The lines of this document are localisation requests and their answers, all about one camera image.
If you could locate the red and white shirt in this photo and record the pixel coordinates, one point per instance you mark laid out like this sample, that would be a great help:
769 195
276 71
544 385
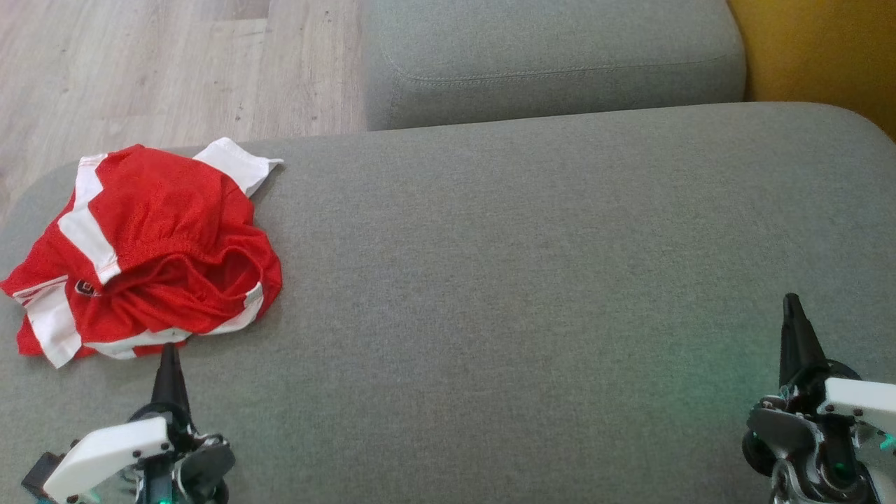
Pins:
175 210

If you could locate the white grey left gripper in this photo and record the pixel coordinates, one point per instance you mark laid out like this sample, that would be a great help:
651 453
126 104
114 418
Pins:
112 448

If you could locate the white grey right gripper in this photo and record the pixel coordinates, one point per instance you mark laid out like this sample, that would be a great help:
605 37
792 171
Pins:
840 434

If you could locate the grey sofa back cushion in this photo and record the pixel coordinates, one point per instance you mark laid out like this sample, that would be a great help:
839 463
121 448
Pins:
560 56

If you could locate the grey fabric sofa seat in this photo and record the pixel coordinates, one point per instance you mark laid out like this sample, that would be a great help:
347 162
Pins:
525 280

